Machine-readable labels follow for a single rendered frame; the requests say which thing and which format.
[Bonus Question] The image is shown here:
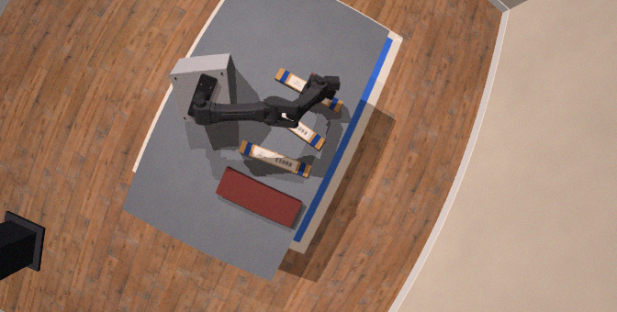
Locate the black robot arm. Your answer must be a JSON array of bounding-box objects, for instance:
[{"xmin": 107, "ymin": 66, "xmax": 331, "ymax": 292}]
[{"xmin": 187, "ymin": 73, "xmax": 340, "ymax": 128}]

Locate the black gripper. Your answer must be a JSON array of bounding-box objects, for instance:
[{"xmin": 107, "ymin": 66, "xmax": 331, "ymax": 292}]
[{"xmin": 299, "ymin": 72, "xmax": 317, "ymax": 96}]

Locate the white welding electrode pack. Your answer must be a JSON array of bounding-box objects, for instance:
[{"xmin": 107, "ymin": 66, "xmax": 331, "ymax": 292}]
[{"xmin": 289, "ymin": 121, "xmax": 325, "ymax": 150}]

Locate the white electrode pack with blue and orange bands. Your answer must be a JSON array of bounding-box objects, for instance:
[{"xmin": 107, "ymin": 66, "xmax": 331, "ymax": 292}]
[{"xmin": 239, "ymin": 140, "xmax": 311, "ymax": 177}]

